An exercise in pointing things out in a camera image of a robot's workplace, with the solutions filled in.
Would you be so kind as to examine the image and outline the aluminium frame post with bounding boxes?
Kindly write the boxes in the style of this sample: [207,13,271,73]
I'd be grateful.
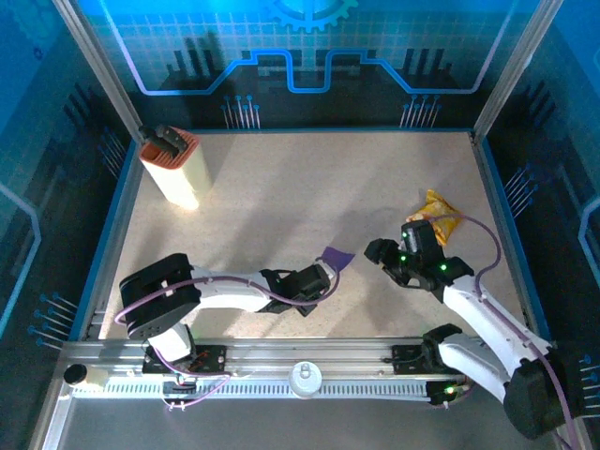
[50,0,146,144]
[470,0,567,144]

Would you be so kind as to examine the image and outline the black knife handle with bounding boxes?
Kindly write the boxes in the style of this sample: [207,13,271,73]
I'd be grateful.
[157,125,187,156]
[138,124,165,144]

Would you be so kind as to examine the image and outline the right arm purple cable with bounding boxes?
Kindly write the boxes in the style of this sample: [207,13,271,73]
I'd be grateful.
[426,213,582,450]

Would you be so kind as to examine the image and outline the black controller box green light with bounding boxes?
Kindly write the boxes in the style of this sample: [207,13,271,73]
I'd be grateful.
[428,380,472,408]

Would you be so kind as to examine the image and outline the aluminium frame rail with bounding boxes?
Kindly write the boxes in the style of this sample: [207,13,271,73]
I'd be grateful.
[58,337,562,382]

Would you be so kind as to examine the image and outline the white round cap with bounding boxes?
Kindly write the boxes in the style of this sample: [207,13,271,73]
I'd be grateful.
[287,360,324,400]

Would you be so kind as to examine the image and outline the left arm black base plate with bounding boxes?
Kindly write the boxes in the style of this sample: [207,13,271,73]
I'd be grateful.
[142,343,230,376]

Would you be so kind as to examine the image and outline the small circuit board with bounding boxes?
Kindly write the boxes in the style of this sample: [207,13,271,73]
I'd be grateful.
[161,369,198,393]

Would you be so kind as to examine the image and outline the white slotted cable duct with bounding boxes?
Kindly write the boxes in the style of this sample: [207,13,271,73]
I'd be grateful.
[100,378,432,400]

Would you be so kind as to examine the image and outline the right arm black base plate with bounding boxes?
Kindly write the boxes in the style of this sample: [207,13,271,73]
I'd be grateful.
[390,343,478,376]

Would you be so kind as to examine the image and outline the cream knife block orange top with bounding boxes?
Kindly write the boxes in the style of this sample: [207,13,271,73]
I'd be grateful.
[138,125,212,211]

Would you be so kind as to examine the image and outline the black round knob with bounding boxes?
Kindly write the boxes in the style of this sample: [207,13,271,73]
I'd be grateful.
[63,364,90,387]

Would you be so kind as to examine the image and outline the yellow snack bag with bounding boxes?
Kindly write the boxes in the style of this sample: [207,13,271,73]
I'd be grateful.
[405,187,467,247]

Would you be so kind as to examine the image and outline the purple cloth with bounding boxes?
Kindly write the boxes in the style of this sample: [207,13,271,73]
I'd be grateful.
[318,245,357,274]

